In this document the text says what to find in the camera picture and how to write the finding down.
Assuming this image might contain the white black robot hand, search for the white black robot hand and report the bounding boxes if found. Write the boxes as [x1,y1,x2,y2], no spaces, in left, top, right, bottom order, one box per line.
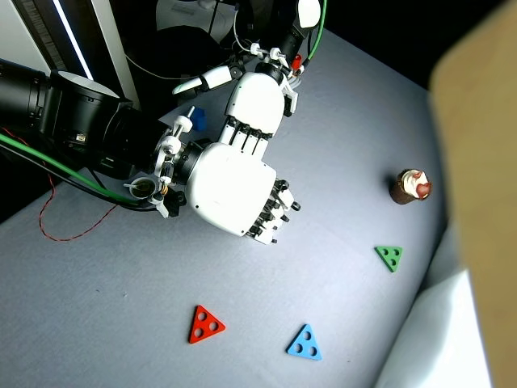
[172,64,300,158]
[185,141,302,246]

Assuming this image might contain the blue hexagonal block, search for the blue hexagonal block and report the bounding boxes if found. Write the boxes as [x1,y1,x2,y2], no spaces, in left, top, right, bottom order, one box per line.
[188,105,208,133]

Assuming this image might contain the red triangle block three holes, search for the red triangle block three holes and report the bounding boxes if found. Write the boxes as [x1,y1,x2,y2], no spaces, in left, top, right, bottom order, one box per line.
[187,304,227,344]

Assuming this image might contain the grey table cloth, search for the grey table cloth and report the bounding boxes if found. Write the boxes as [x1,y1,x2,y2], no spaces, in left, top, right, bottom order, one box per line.
[0,27,449,388]

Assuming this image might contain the white black robot torso column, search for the white black robot torso column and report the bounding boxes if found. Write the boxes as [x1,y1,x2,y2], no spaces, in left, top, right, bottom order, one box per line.
[0,0,141,110]

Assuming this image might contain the toy cupcake white cream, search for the toy cupcake white cream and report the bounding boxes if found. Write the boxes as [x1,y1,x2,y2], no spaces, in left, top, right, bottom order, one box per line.
[389,167,433,206]

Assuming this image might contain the green triangle block three holes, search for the green triangle block three holes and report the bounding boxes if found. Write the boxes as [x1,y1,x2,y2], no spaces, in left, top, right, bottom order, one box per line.
[373,245,404,273]

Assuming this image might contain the blue triangle block three holes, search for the blue triangle block three holes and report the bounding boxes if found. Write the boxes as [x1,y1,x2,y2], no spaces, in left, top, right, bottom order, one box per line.
[285,323,323,361]

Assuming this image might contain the tan board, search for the tan board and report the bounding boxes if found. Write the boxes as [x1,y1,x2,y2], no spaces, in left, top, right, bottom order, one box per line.
[430,0,517,388]

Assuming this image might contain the white backdrop board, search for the white backdrop board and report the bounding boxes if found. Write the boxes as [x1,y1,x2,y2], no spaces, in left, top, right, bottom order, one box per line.
[375,226,494,388]

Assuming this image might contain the green cable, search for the green cable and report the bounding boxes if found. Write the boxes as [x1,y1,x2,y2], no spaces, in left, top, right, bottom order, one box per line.
[305,0,328,68]
[0,132,141,205]

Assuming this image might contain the thin red wire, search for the thin red wire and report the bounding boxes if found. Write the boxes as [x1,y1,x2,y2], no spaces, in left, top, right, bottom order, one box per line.
[0,127,119,243]

